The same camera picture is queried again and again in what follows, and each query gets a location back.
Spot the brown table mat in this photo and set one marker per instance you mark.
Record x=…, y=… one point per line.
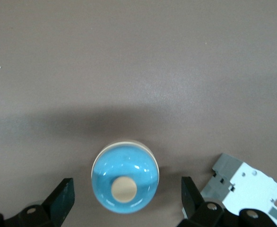
x=138, y=59

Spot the blue bell with beige knob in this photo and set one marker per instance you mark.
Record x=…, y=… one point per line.
x=124, y=170

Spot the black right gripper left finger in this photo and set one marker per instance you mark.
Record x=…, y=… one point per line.
x=55, y=203

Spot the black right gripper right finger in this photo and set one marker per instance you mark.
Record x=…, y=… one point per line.
x=191, y=201

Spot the white circuit breaker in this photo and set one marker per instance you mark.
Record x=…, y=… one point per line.
x=249, y=186

